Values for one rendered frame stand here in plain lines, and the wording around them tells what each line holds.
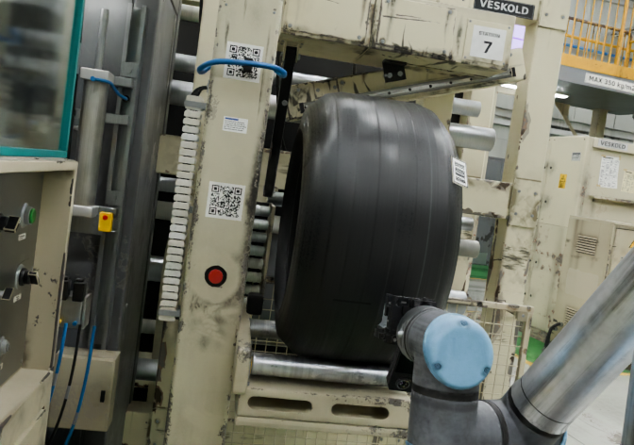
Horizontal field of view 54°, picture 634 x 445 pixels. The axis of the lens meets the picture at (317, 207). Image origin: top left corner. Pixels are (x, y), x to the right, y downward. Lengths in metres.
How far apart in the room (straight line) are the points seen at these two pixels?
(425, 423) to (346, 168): 0.49
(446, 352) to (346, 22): 1.01
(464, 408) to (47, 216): 0.74
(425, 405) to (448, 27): 1.08
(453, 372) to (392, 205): 0.40
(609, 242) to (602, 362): 4.85
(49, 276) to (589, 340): 0.86
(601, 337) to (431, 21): 1.05
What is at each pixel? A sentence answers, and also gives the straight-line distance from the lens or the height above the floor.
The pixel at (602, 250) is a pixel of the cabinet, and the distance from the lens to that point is 5.75.
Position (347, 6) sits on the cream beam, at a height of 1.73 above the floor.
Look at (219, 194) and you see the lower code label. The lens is 1.31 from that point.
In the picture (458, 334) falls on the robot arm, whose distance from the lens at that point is 0.84.
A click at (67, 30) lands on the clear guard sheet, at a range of 1.12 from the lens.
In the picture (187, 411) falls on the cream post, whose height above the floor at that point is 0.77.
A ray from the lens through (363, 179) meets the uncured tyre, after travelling 1.14.
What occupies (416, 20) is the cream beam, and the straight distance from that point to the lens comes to 1.67.
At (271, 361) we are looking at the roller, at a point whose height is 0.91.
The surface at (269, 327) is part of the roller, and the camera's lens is 1.56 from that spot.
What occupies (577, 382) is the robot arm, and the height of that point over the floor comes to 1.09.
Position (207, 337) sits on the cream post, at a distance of 1.36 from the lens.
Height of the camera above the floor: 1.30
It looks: 3 degrees down
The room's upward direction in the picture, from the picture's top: 8 degrees clockwise
